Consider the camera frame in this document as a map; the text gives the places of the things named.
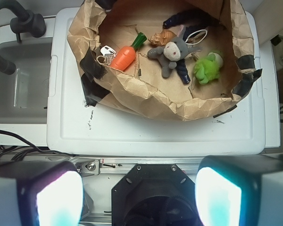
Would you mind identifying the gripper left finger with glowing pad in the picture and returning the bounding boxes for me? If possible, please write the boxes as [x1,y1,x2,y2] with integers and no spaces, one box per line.
[0,161,83,226]

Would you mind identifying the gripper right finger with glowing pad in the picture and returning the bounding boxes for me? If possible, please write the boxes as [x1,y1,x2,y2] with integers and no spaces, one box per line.
[195,154,283,226]

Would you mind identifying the white plastic cooler lid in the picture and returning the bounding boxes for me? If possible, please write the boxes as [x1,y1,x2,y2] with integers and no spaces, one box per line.
[47,8,266,157]

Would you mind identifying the green mesh bath sponge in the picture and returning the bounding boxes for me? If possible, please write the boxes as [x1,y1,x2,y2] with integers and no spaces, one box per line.
[193,50,224,85]

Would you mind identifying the crumpled brown paper bag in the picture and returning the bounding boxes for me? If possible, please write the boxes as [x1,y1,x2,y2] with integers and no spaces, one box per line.
[67,0,262,121]

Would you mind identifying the grey plush donkey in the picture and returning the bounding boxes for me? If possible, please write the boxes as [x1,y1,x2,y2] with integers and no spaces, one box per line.
[147,25,202,78]

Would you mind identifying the white tag with keyring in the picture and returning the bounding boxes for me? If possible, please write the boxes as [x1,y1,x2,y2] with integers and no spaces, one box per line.
[96,45,117,66]

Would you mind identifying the orange toy carrot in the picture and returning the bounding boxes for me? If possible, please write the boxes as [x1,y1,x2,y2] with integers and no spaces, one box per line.
[110,32,147,71]

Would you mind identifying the tan wooden toy boat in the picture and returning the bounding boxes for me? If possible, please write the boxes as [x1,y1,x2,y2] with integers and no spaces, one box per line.
[148,29,176,47]

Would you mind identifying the black cables on left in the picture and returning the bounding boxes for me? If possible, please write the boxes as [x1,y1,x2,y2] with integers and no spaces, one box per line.
[0,128,71,162]

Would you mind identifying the aluminium rail frame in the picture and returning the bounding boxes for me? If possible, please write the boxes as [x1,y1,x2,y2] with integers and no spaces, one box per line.
[45,155,203,177]

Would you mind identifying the black octagonal mount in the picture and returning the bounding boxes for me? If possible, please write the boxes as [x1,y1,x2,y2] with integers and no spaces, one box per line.
[111,164,202,226]

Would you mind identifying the white cord loop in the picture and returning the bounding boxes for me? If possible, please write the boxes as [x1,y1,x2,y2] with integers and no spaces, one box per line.
[185,29,208,45]

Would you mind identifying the black faucet hose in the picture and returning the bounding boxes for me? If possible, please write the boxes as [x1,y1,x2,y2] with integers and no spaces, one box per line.
[0,0,47,75]

